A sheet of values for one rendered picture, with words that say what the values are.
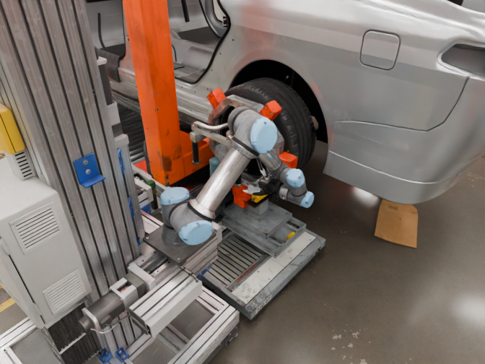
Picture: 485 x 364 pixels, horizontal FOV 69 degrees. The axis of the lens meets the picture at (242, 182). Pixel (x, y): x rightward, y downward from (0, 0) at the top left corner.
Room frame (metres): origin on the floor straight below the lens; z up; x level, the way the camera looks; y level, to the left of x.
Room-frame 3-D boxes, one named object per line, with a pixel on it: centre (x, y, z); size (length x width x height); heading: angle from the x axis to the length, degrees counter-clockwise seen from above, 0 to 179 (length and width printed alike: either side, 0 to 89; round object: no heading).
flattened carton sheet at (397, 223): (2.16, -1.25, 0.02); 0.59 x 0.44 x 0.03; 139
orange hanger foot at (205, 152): (2.25, 0.28, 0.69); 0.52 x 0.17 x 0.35; 139
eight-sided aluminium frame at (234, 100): (1.88, 0.00, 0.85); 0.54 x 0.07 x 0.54; 49
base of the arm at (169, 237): (1.12, 0.27, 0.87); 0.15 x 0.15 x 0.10
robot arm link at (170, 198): (1.11, 0.26, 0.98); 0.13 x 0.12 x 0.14; 34
